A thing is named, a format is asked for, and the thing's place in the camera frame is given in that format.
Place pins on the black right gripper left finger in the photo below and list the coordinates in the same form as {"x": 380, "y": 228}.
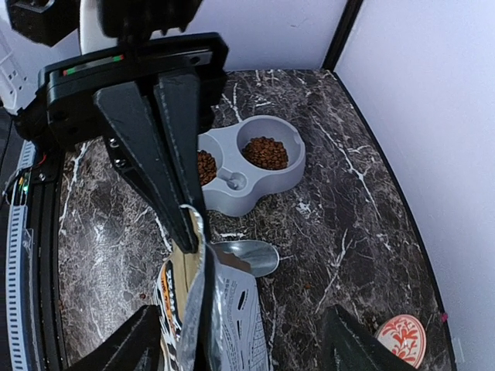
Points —
{"x": 133, "y": 346}

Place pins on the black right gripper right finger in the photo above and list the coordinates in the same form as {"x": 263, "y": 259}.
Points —
{"x": 347, "y": 345}

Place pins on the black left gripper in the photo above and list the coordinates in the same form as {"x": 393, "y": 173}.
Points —
{"x": 126, "y": 91}

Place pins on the brown pet food bag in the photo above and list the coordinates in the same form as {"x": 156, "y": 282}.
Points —
{"x": 209, "y": 311}

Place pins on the translucent double pet bowl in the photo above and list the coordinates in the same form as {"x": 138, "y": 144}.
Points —
{"x": 239, "y": 184}

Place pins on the silver metal scoop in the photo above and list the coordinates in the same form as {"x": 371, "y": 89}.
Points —
{"x": 256, "y": 257}

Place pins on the brown pet food kibble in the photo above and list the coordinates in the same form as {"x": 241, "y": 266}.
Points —
{"x": 262, "y": 152}

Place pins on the red patterned bowl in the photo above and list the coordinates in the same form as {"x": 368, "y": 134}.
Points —
{"x": 405, "y": 337}

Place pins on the white cable duct strip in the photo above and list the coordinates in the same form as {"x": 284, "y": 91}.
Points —
{"x": 18, "y": 265}

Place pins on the black corner frame post left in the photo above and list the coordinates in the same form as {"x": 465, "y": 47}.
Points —
{"x": 341, "y": 35}

